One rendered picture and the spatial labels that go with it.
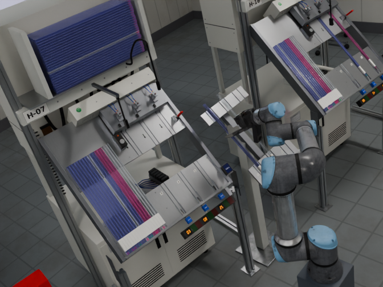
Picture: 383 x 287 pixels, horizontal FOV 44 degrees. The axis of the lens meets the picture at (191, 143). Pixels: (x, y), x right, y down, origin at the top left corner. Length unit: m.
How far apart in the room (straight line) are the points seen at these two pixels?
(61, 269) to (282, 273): 1.49
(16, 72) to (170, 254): 1.34
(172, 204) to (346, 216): 1.34
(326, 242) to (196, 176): 0.76
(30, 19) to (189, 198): 1.14
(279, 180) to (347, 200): 1.66
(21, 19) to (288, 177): 1.40
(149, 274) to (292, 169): 1.36
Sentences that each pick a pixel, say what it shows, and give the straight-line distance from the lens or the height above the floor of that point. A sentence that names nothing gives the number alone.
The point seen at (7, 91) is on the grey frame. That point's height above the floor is 1.48.
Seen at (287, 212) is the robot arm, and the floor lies 0.96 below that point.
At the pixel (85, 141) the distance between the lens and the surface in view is 2.38.
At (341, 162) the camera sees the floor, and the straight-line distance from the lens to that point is 3.71.
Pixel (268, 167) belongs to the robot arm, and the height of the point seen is 1.18.
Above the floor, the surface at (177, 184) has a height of 0.82.
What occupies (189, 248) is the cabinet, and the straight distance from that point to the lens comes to 2.95.
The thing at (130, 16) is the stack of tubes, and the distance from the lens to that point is 2.39.
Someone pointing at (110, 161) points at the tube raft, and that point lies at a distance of 2.34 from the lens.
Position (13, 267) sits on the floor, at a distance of 3.67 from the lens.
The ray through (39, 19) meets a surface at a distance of 2.39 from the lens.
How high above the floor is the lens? 2.24
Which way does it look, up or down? 32 degrees down
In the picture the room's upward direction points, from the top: 14 degrees counter-clockwise
